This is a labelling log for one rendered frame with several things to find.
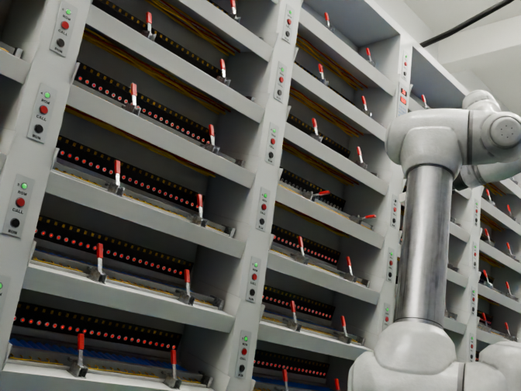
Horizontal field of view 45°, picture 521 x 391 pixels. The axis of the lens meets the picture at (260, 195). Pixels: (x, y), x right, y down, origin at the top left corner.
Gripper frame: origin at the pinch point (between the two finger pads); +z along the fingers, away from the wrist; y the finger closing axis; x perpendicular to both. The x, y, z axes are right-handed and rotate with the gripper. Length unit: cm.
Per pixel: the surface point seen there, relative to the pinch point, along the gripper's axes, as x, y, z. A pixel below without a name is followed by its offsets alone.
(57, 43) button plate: 2, 129, 14
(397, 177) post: -15.9, -11.7, 9.0
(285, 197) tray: 10, 49, 17
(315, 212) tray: 10.7, 33.5, 16.8
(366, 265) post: 16.2, -6.7, 24.6
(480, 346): 24, -137, 40
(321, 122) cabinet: -36.5, 12.4, 24.3
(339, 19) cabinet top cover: -76, 15, 9
